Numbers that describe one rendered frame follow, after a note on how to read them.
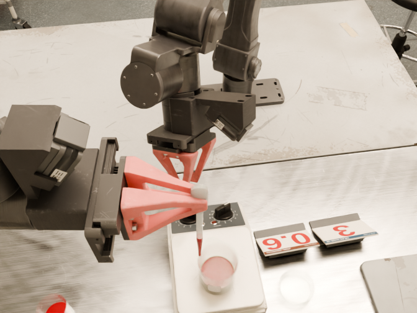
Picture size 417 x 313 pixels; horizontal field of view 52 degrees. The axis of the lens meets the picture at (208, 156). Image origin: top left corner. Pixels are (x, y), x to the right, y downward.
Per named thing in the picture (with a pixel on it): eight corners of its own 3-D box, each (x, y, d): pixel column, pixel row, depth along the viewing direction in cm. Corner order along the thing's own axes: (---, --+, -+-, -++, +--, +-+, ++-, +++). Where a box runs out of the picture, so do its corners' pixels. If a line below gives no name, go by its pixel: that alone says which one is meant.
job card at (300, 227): (253, 231, 73) (255, 221, 70) (303, 223, 75) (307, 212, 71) (262, 265, 70) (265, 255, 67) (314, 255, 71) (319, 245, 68)
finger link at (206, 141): (219, 179, 68) (216, 123, 64) (197, 200, 62) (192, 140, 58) (182, 172, 71) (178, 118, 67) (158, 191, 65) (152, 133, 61)
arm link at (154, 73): (169, 121, 51) (188, 20, 45) (109, 96, 53) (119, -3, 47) (209, 95, 60) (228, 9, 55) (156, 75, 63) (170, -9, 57)
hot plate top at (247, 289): (170, 236, 64) (170, 234, 64) (248, 227, 65) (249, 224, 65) (178, 318, 57) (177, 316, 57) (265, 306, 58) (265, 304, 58)
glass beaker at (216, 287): (241, 292, 59) (246, 271, 52) (204, 305, 58) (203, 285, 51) (226, 253, 62) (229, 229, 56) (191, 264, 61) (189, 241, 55)
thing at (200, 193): (192, 208, 42) (192, 184, 38) (206, 208, 42) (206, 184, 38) (192, 214, 41) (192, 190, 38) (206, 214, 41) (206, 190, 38)
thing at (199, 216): (194, 259, 50) (192, 191, 38) (194, 251, 51) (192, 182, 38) (204, 259, 50) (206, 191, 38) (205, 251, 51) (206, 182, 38)
